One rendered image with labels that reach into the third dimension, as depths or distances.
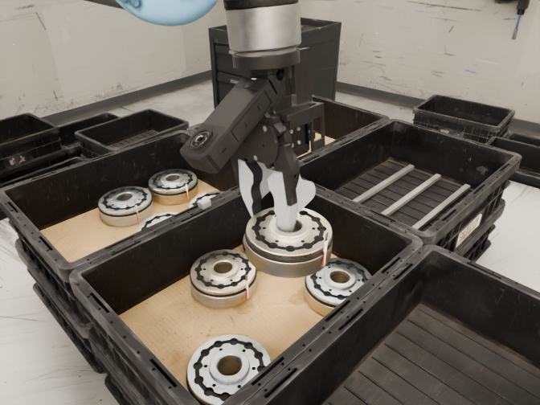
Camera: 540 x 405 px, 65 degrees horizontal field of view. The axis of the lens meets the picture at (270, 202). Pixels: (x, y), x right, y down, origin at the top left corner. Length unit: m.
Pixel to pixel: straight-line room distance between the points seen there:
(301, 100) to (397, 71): 3.64
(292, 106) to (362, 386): 0.35
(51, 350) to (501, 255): 0.92
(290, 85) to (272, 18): 0.09
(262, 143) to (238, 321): 0.28
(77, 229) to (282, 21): 0.59
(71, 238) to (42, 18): 3.04
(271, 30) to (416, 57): 3.62
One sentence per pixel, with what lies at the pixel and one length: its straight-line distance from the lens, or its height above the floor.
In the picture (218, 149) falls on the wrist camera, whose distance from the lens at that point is 0.41.
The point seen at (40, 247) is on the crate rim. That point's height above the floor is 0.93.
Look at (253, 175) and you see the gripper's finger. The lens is 0.50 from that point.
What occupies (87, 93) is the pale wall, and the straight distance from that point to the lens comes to 4.01.
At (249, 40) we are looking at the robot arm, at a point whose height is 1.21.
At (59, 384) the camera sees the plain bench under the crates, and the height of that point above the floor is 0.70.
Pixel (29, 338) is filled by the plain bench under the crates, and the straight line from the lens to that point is 0.89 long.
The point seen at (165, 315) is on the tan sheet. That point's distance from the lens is 0.66.
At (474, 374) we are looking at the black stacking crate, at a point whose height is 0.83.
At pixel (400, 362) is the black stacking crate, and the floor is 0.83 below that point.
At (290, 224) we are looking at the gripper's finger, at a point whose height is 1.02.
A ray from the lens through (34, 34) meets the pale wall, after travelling 3.78.
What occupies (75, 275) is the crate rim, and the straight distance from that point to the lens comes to 0.61.
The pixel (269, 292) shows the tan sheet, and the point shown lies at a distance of 0.68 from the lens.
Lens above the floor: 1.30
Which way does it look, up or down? 32 degrees down
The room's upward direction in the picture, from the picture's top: straight up
